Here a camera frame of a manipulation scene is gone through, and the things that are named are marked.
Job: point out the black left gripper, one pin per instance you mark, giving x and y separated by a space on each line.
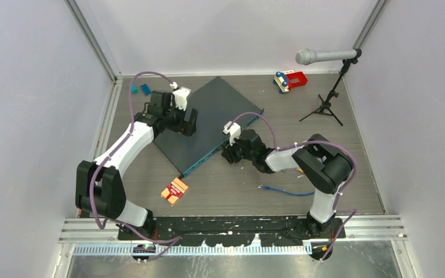
187 130

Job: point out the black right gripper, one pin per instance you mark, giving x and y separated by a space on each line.
229 152

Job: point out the dark network switch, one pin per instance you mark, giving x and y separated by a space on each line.
217 103

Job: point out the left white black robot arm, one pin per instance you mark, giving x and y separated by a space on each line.
99 187

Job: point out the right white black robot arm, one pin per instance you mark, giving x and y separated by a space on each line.
328 166

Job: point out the blue plastic block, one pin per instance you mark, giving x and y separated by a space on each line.
146 90

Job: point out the red and gold card box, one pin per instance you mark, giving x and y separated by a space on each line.
174 191

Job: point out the red white blue toy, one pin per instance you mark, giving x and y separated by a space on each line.
287 80

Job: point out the black microphone tripod stand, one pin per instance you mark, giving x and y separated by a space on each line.
325 105

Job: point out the grey microphone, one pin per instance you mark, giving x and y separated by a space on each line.
307 56

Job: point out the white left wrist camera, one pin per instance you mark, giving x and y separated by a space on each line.
181 98

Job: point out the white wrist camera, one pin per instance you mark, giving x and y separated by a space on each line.
181 98
233 131

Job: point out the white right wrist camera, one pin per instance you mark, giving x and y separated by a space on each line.
233 131

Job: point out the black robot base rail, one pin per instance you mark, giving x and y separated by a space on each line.
271 231

